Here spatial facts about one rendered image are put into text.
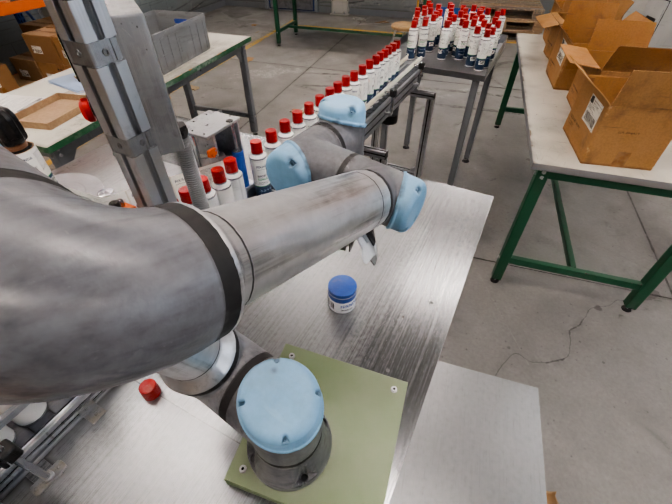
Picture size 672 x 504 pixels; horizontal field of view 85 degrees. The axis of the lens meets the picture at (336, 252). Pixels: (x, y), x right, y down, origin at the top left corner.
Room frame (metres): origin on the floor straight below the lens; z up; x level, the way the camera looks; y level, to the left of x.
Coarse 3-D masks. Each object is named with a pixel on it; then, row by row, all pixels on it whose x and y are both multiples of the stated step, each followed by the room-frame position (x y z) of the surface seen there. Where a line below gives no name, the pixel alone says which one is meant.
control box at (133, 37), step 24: (120, 0) 0.60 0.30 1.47; (120, 24) 0.52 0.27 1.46; (144, 24) 0.54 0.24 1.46; (120, 48) 0.52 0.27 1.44; (144, 48) 0.53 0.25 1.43; (144, 72) 0.53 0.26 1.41; (144, 96) 0.52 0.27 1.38; (168, 96) 0.54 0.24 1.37; (168, 120) 0.53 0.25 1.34; (168, 144) 0.53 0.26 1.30
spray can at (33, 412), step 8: (0, 408) 0.27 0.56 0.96; (8, 408) 0.27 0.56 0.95; (32, 408) 0.28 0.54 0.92; (40, 408) 0.29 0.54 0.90; (16, 416) 0.27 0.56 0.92; (24, 416) 0.27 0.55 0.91; (32, 416) 0.28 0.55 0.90; (40, 416) 0.28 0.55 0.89; (24, 424) 0.27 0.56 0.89; (32, 424) 0.27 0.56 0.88
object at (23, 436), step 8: (56, 400) 0.31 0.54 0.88; (64, 400) 0.31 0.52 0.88; (48, 408) 0.30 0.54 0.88; (56, 408) 0.30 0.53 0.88; (48, 416) 0.28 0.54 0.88; (8, 424) 0.27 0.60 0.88; (16, 424) 0.27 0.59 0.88; (40, 424) 0.27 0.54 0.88; (16, 432) 0.25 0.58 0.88; (24, 432) 0.25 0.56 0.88; (32, 432) 0.25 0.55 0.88; (16, 440) 0.24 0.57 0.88; (24, 440) 0.24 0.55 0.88
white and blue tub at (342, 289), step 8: (336, 280) 0.60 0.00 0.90; (344, 280) 0.60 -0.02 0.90; (352, 280) 0.60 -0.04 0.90; (328, 288) 0.58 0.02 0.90; (336, 288) 0.58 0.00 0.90; (344, 288) 0.58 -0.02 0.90; (352, 288) 0.58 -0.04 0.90; (328, 296) 0.58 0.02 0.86; (336, 296) 0.56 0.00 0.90; (344, 296) 0.55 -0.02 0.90; (352, 296) 0.56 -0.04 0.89; (336, 304) 0.56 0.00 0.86; (344, 304) 0.56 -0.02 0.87; (352, 304) 0.57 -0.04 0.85; (336, 312) 0.56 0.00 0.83; (344, 312) 0.56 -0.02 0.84
